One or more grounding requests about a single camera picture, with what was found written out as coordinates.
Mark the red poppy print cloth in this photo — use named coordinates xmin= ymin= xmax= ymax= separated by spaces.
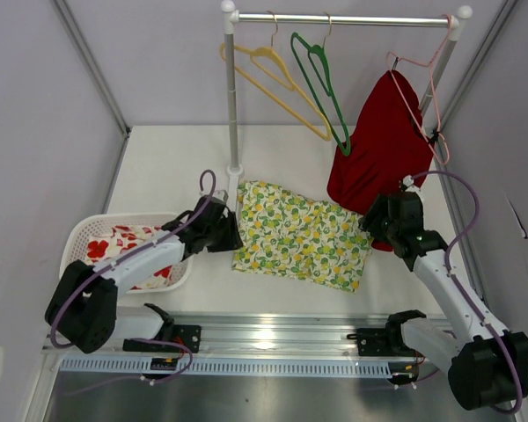
xmin=84 ymin=225 xmax=174 ymax=291

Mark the green clothes hanger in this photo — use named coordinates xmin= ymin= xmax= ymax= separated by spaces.
xmin=290 ymin=12 xmax=352 ymax=156

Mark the white metal clothes rack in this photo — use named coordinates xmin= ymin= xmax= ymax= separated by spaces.
xmin=220 ymin=1 xmax=473 ymax=204

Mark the white perforated plastic basket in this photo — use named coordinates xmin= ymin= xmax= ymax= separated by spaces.
xmin=60 ymin=213 xmax=192 ymax=295

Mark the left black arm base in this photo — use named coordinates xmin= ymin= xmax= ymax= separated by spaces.
xmin=122 ymin=303 xmax=202 ymax=353

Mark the aluminium mounting rail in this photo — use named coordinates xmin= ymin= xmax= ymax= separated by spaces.
xmin=41 ymin=312 xmax=467 ymax=353

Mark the white slotted cable duct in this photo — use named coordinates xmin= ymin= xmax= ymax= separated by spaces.
xmin=60 ymin=355 xmax=392 ymax=379

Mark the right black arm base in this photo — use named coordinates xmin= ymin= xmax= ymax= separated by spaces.
xmin=346 ymin=309 xmax=427 ymax=358

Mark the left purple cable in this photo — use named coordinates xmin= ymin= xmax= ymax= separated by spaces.
xmin=50 ymin=169 xmax=216 ymax=351

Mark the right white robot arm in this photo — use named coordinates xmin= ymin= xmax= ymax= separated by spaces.
xmin=360 ymin=192 xmax=528 ymax=414

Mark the yellow clothes hanger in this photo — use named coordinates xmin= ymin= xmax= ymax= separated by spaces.
xmin=219 ymin=9 xmax=333 ymax=142

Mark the lemon print skirt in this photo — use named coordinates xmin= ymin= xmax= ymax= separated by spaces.
xmin=232 ymin=181 xmax=372 ymax=293

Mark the red skirt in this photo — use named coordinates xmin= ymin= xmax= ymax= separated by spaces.
xmin=326 ymin=69 xmax=434 ymax=255

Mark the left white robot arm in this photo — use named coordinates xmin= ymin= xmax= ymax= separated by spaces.
xmin=45 ymin=195 xmax=243 ymax=353

